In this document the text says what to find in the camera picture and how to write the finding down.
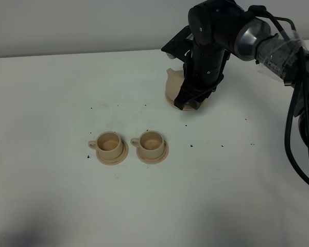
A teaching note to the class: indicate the beige cup saucer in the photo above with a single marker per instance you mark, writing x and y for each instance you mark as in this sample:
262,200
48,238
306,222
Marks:
153,161
116,160

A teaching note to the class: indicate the right beige teacup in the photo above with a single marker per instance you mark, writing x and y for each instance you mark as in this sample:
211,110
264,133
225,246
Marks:
149,145

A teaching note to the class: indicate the beige teapot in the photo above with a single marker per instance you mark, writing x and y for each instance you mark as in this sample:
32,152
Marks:
175,79

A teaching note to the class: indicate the left beige teacup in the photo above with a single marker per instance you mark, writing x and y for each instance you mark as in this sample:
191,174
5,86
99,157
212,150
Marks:
108,145

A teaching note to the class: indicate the left beige cup saucer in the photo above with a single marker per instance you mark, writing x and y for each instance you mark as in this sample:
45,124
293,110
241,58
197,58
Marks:
116,160

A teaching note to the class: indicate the right beige cup saucer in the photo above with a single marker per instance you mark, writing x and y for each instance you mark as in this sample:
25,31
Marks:
153,161

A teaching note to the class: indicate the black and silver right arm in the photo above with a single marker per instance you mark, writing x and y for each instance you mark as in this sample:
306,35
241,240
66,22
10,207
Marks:
221,29

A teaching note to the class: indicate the beige teacup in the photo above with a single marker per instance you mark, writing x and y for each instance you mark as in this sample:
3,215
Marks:
108,145
149,145

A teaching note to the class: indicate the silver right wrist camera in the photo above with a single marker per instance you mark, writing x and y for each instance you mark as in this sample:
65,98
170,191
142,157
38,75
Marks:
179,45

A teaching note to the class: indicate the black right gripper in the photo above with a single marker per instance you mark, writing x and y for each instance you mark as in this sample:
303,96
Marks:
203,72

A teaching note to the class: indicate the beige teapot saucer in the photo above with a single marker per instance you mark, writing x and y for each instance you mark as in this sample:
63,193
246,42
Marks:
187,107

